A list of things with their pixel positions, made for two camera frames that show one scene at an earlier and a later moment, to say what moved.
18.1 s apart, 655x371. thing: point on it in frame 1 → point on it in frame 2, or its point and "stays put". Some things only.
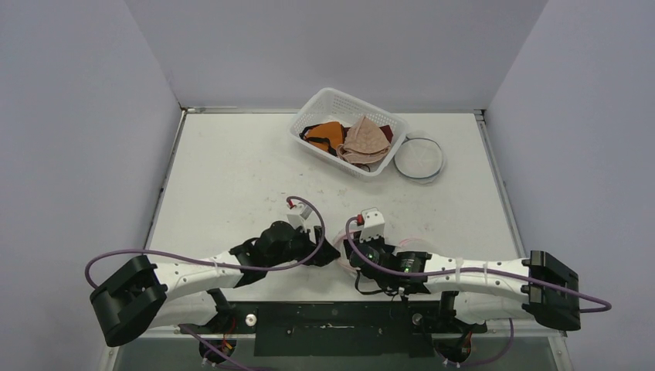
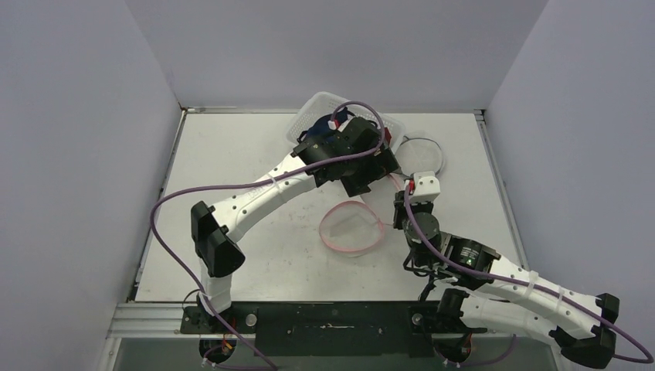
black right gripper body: x=358 y=256 → x=404 y=212
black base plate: x=340 y=329 stays put
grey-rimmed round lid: x=419 y=158 stays put
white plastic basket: x=329 y=106 stays put
